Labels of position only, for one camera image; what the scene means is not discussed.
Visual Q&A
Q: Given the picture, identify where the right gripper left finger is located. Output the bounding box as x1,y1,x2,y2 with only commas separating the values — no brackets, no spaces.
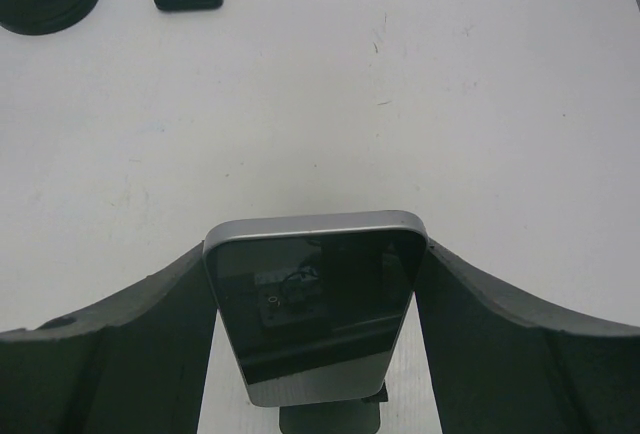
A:
1,245,217,433

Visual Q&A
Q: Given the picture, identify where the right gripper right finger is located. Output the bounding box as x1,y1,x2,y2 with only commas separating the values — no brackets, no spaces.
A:
415,246,639,433

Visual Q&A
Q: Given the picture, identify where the silver edged black phone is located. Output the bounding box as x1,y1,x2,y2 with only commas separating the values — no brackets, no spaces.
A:
203,210,428,408

